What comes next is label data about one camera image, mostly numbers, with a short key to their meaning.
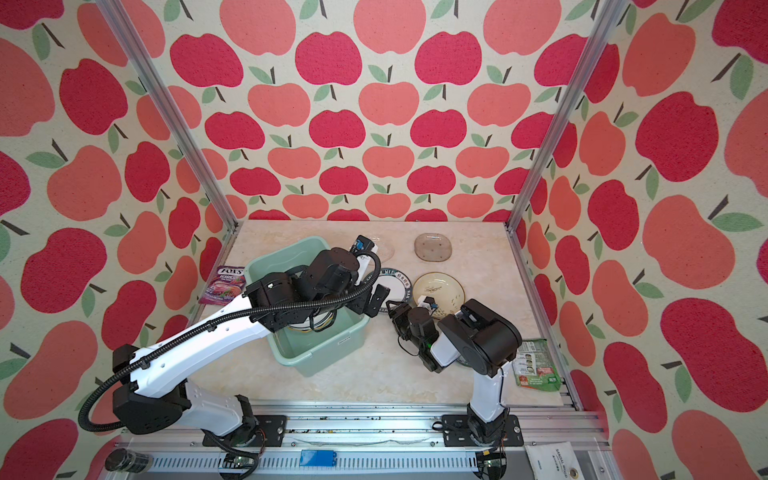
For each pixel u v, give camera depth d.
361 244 0.56
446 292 0.99
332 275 0.47
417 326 0.74
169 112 0.87
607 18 0.70
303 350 0.69
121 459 0.63
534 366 0.84
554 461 0.69
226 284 1.00
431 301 0.90
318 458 0.96
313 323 0.52
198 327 0.41
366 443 0.73
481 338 0.51
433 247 1.15
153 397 0.41
